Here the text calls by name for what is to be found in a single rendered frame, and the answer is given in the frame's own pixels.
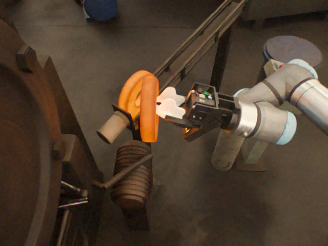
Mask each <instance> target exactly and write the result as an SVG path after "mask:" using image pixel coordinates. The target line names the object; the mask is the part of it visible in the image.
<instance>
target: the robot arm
mask: <svg viewBox="0 0 328 246"><path fill-rule="evenodd" d="M199 85H200V86H205V87H208V89H207V90H206V91H204V90H202V88H198V86H199ZM191 89H192V90H191V91H190V92H189V95H188V97H185V96H178V95H177V94H176V91H175V88H173V87H167V88H166V89H165V90H164V91H163V92H162V93H161V95H160V96H159V97H157V107H156V114H158V115H159V116H161V117H162V118H164V119H165V120H166V121H169V122H170V123H171V124H173V125H175V126H177V127H180V128H182V130H183V139H185V140H186V141H188V142H191V141H193V140H195V139H197V138H199V137H200V136H202V135H204V134H206V133H207V132H209V131H212V130H213V129H215V128H217V127H219V126H220V128H221V129H223V130H225V132H226V133H227V134H230V135H235V136H240V137H245V138H250V139H253V140H257V141H263V142H268V143H272V144H273V145H284V144H286V143H288V142H289V140H290V139H291V138H292V136H293V134H295V131H296V126H297V122H296V117H295V116H294V115H293V114H292V113H290V112H288V111H282V110H279V109H277V108H278V107H280V106H281V105H282V104H283V103H285V102H286V101H288V102H289V103H290V104H291V105H292V106H294V107H296V108H297V109H298V110H299V111H300V112H301V113H303V114H304V115H305V116H306V117H307V118H308V119H309V120H310V121H311V122H312V123H313V124H314V125H315V126H316V127H317V128H319V129H320V130H321V131H322V132H323V133H325V134H326V135H327V136H328V89H327V88H326V87H324V86H323V85H321V84H320V83H319V81H318V80H317V74H316V72H315V70H314V69H313V68H312V67H310V65H308V63H307V62H305V61H303V60H301V59H293V60H291V61H290V62H288V63H286V64H284V65H283V66H282V67H281V68H280V69H279V70H278V71H276V72H275V73H273V74H271V75H270V76H269V77H267V78H266V79H264V80H263V81H262V82H260V83H258V84H257V85H255V86H254V87H253V88H244V89H241V90H239V91H238V92H237V93H236V94H235V95H234V96H229V95H225V94H220V93H218V92H216V89H215V87H212V86H208V85H204V84H200V83H196V82H195V83H194V85H193V86H192V88H191ZM180 106H181V108H180Z"/></svg>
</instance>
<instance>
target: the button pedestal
mask: <svg viewBox="0 0 328 246"><path fill-rule="evenodd" d="M274 63H277V64H278V67H279V69H280V66H281V65H282V64H284V63H281V62H279V61H276V60H273V59H270V60H269V61H268V62H267V63H266V64H265V65H264V66H263V67H264V71H265V74H266V77H269V76H270V75H271V74H273V73H275V72H276V71H278V70H277V69H276V67H275V65H274ZM277 109H279V110H282V111H288V112H290V113H293V114H297V115H301V114H302V113H301V112H300V111H299V110H298V109H297V108H296V107H294V106H292V105H291V104H290V103H289V102H288V101H286V102H285V103H283V104H282V105H281V106H280V107H278V108H277ZM268 144H269V143H268V142H263V141H257V140H253V139H250V138H246V140H245V142H243V143H242V145H241V147H240V149H239V152H238V154H237V156H236V158H235V161H236V168H237V171H257V172H265V167H264V163H263V158H262V153H263V151H264V150H265V148H266V147H267V145H268Z"/></svg>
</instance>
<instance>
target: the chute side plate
mask: <svg viewBox="0 0 328 246"><path fill-rule="evenodd" d="M77 226H79V227H81V221H80V220H79V219H78V218H76V216H75V215H74V214H73V212H70V214H69V218H68V224H67V228H66V231H65V235H64V239H63V243H62V246H73V242H74V237H75V233H76V228H77Z"/></svg>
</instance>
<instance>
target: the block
mask: <svg viewBox="0 0 328 246"><path fill-rule="evenodd" d="M61 141H63V142H65V143H66V153H65V157H64V159H62V172H61V181H63V182H66V183H68V184H70V185H73V186H75V187H77V188H80V189H82V190H87V191H88V193H89V195H88V198H89V199H90V198H92V196H93V193H94V186H92V180H94V179H95V180H96V175H95V173H94V170H93V168H92V166H91V164H90V163H89V160H88V158H87V156H86V154H85V151H84V149H83V147H82V145H81V143H80V141H79V138H78V136H77V135H74V134H61ZM59 195H60V197H62V198H73V199H81V197H78V196H72V195H67V194H59Z"/></svg>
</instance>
